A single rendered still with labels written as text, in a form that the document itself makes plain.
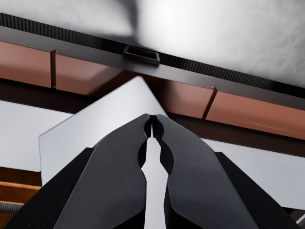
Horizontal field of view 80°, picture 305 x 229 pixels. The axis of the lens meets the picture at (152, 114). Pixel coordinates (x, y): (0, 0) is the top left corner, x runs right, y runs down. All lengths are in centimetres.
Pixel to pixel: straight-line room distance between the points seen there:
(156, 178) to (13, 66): 20
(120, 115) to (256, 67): 30
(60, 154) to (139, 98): 11
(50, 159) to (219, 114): 21
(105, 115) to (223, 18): 26
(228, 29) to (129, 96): 24
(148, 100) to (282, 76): 32
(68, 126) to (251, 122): 22
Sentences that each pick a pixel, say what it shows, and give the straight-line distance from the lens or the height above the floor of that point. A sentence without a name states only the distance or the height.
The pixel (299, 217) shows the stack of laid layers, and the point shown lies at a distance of 47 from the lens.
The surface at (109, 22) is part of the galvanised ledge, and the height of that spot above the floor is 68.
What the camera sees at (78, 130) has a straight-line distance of 20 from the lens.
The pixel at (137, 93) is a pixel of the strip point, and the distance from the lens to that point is 17.
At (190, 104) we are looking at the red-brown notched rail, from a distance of 22.
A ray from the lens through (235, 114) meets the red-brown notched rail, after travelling 25.
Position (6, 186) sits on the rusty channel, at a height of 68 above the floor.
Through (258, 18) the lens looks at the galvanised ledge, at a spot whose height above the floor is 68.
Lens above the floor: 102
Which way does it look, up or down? 60 degrees down
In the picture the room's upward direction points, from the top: 177 degrees clockwise
